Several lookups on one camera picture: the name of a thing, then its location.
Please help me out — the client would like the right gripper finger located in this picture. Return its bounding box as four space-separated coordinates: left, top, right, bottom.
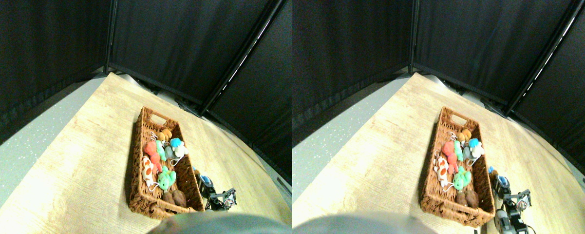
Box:
197 173 215 192
493 173 512 194

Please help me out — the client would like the brown mouse toy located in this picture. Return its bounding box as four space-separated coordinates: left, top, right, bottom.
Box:
163 190 188 207
456 191 480 209

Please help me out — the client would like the white orange spotted mouse toy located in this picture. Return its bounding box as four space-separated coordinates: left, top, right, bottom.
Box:
141 156 157 191
434 154 452 192

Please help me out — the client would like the red mouse toy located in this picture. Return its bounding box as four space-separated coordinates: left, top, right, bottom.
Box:
145 141 163 172
442 141 460 174

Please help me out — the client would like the brown wicker basket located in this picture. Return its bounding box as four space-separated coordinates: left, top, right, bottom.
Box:
129 107 206 219
420 107 496 228

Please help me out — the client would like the black curtain stand pole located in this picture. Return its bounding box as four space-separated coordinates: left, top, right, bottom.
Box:
200 0 286 117
409 0 420 75
106 0 118 75
506 0 585 117

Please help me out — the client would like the black bracket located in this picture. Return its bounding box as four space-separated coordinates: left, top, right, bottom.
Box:
210 188 238 211

